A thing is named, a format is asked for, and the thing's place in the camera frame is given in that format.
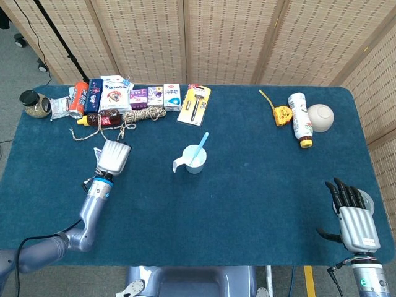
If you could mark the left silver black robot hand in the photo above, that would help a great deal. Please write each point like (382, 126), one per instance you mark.
(114, 157)

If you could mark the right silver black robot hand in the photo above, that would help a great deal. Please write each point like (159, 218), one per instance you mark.
(359, 229)

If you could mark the light blue toothbrush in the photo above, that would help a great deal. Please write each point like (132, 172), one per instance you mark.
(202, 142)

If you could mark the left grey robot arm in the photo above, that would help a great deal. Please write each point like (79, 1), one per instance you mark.
(92, 207)

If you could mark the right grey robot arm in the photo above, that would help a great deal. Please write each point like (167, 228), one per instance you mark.
(371, 278)

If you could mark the razor in yellow package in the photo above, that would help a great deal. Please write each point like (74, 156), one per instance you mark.
(198, 105)

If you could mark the clear round disc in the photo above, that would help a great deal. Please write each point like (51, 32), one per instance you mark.
(369, 201)

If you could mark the amber honey bottle yellow cap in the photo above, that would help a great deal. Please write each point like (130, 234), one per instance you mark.
(108, 119)

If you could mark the white snack bag dog print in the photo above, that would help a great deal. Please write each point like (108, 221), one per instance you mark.
(114, 96)

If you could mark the dark blue box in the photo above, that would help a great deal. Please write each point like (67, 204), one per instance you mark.
(92, 96)

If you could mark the orange red drink can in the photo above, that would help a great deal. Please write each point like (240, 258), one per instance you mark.
(79, 99)

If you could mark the white purple small carton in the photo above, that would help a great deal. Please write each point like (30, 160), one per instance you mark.
(155, 96)

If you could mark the silver white foil packet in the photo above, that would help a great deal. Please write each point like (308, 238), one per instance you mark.
(60, 106)

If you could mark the blue binder clip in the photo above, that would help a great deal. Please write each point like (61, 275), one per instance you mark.
(126, 81)

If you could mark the white blue milk carton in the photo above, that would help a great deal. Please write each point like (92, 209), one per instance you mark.
(171, 97)

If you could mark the glass jar black lid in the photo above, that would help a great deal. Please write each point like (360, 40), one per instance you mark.
(37, 106)

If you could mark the beige bowl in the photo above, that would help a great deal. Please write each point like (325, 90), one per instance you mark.
(321, 119)

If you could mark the black caster wheel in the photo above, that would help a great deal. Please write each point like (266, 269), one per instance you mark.
(20, 40)
(42, 65)

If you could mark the teal table cloth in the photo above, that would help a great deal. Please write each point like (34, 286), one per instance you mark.
(247, 185)

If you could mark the white drink bottle yellow cap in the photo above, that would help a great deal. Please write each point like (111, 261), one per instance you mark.
(300, 117)

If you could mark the black tripod pole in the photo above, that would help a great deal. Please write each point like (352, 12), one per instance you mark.
(62, 43)

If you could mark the yellow tape measure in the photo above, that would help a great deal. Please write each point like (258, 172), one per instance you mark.
(283, 116)

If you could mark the grey robot torso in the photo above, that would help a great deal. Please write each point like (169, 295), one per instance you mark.
(191, 281)

